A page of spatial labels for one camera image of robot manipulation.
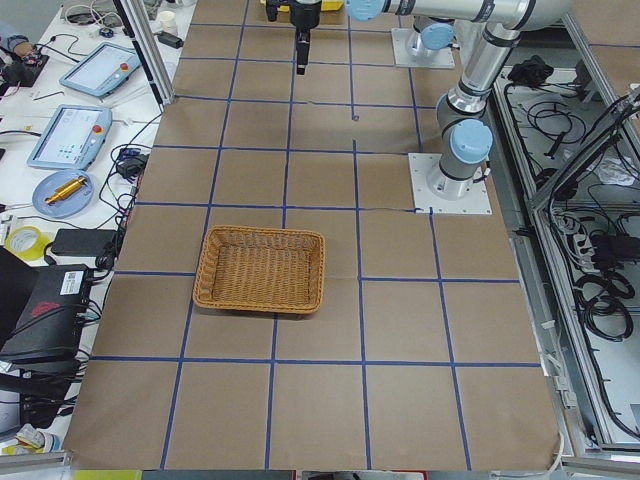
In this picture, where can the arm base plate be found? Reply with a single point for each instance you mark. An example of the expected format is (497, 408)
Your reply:
(435, 193)
(434, 60)

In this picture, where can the brown wicker basket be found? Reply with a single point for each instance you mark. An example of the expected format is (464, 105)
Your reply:
(260, 270)

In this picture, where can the teach pendant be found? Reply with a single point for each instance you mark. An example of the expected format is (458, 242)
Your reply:
(103, 71)
(72, 139)

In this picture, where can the far teach pendant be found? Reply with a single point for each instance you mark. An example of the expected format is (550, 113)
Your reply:
(103, 71)

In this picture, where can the blue plate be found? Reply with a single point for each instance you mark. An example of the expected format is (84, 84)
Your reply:
(65, 208)

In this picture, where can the yellow tape roll on desk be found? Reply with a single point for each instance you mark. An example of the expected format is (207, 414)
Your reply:
(27, 243)

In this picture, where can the near teach pendant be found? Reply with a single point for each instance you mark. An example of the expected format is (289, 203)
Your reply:
(72, 139)

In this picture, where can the brass cylinder part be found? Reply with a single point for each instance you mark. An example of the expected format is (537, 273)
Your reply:
(66, 190)

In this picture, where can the black computer box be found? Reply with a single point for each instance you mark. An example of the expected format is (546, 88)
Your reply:
(40, 308)

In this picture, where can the aluminium frame post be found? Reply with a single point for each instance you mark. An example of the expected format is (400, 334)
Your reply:
(136, 23)

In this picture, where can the black power adapter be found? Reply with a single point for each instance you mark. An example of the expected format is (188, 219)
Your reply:
(82, 242)

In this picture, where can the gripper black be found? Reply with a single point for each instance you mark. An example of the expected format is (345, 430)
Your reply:
(305, 15)

